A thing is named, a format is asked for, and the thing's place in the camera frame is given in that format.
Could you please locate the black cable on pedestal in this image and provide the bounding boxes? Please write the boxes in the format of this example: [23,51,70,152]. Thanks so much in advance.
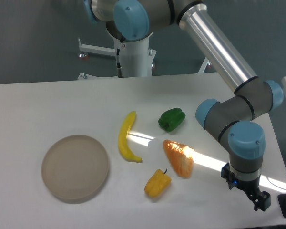
[116,33,127,78]

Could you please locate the yellow bell pepper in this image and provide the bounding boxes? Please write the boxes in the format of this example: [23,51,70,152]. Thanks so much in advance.
[144,169,172,198]

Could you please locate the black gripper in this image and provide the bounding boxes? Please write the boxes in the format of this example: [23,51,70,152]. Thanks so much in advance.
[221,163,271,211]

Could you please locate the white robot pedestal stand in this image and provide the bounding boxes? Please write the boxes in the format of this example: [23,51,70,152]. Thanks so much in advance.
[76,22,214,81]

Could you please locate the yellow banana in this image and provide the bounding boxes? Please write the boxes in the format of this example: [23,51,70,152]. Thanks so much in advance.
[118,111,143,163]

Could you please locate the green bell pepper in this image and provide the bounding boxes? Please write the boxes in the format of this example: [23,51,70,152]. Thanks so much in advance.
[158,108,186,132]

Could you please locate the beige round plate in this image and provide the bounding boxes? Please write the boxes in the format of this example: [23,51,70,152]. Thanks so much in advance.
[41,135,110,204]

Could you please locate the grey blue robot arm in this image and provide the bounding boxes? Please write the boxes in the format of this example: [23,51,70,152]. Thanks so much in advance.
[83,0,284,211]

